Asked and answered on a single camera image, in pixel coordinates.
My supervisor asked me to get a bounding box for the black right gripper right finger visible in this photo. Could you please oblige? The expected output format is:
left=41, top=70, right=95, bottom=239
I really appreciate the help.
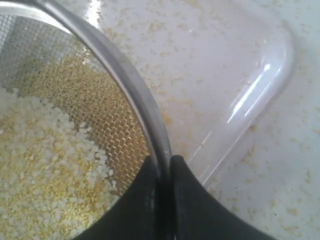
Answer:
left=170, top=155, right=273, bottom=240

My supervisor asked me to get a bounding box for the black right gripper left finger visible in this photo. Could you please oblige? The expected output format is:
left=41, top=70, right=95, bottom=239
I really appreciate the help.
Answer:
left=76, top=156, right=173, bottom=240

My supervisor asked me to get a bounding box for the yellow and white grain mix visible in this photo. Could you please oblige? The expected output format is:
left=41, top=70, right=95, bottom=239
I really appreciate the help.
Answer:
left=0, top=56, right=149, bottom=240

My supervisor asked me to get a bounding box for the round steel mesh sieve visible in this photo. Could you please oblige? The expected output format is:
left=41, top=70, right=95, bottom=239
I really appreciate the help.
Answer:
left=0, top=0, right=175, bottom=240

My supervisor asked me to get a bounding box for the white square plastic tray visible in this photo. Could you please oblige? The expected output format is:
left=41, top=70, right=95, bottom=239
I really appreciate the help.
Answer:
left=83, top=0, right=294, bottom=186

